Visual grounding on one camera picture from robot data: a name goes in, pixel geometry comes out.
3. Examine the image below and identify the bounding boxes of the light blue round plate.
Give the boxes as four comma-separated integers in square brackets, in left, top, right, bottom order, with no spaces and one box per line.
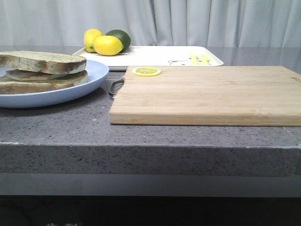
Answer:
[0,60,109,108]

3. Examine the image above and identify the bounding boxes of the bread slice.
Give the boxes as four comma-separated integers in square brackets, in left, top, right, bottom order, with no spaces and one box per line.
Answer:
[0,70,88,94]
[0,50,87,74]

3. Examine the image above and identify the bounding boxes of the cream white serving tray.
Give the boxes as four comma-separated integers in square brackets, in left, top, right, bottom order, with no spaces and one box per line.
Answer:
[74,46,223,71]

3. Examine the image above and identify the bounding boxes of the wooden cutting board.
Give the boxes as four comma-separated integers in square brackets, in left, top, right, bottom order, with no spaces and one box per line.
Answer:
[109,66,301,126]

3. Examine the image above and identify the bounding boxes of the yellow lemon slice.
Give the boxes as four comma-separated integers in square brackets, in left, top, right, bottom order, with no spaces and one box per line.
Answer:
[132,67,161,77]

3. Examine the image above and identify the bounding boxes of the yellow plastic fork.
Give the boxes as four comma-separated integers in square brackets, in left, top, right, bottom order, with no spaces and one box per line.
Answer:
[189,53,199,65]

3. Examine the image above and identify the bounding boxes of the yellow plastic knife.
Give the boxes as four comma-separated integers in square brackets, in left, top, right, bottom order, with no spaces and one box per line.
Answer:
[201,54,211,65]

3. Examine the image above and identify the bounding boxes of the green lime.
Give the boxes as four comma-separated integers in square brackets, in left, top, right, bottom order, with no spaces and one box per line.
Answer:
[106,29,131,52]

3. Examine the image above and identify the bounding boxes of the yellow lemon front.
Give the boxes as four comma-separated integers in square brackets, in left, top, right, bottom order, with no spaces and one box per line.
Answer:
[93,35,123,56]

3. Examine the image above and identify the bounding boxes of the yellow lemon left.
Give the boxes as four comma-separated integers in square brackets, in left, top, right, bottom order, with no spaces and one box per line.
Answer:
[84,28,103,52]

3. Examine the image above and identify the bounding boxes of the grey curtain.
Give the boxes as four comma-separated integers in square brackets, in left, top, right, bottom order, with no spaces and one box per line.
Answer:
[0,0,301,48]

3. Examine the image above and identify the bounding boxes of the metal cutting board handle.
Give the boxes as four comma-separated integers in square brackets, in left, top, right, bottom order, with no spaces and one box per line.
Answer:
[108,76,125,98]

